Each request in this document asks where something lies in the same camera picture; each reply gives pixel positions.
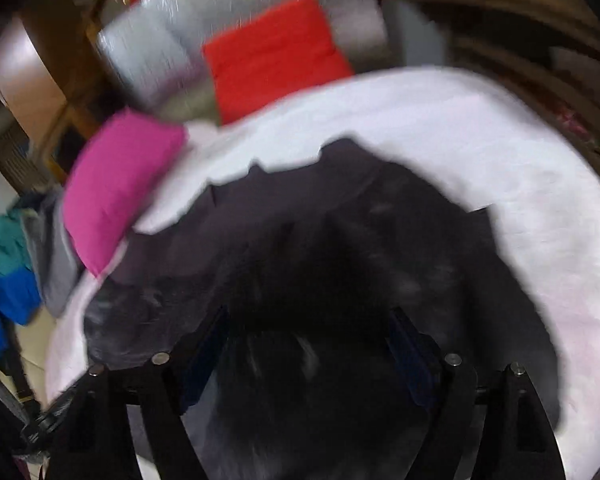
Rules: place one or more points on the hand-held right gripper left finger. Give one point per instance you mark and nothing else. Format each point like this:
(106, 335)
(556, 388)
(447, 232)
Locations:
(206, 355)

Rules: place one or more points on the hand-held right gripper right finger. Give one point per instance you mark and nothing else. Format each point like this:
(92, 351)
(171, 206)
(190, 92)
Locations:
(405, 352)

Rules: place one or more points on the black pants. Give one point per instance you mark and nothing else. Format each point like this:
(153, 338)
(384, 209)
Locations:
(330, 260)

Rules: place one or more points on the grey garment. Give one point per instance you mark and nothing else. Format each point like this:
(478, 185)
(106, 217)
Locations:
(55, 270)

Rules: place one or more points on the magenta folded cloth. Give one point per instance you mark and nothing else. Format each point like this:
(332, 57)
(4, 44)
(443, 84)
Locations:
(115, 185)

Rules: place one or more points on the blue garment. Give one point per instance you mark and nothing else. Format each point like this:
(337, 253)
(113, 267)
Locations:
(10, 295)

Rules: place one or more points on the light pink blanket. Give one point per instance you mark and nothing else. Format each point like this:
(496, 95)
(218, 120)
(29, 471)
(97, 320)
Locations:
(480, 135)

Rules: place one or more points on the teal shirt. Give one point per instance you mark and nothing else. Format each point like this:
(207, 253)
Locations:
(0, 245)

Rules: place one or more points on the silver insulated mat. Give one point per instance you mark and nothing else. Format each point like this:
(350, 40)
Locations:
(150, 60)

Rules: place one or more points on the red-orange folded cloth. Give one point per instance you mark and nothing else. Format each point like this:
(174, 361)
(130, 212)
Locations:
(275, 60)

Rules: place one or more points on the wooden chair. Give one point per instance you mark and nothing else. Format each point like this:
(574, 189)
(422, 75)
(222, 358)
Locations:
(25, 75)

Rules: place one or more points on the dark wooden furniture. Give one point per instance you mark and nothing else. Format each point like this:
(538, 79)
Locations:
(505, 25)

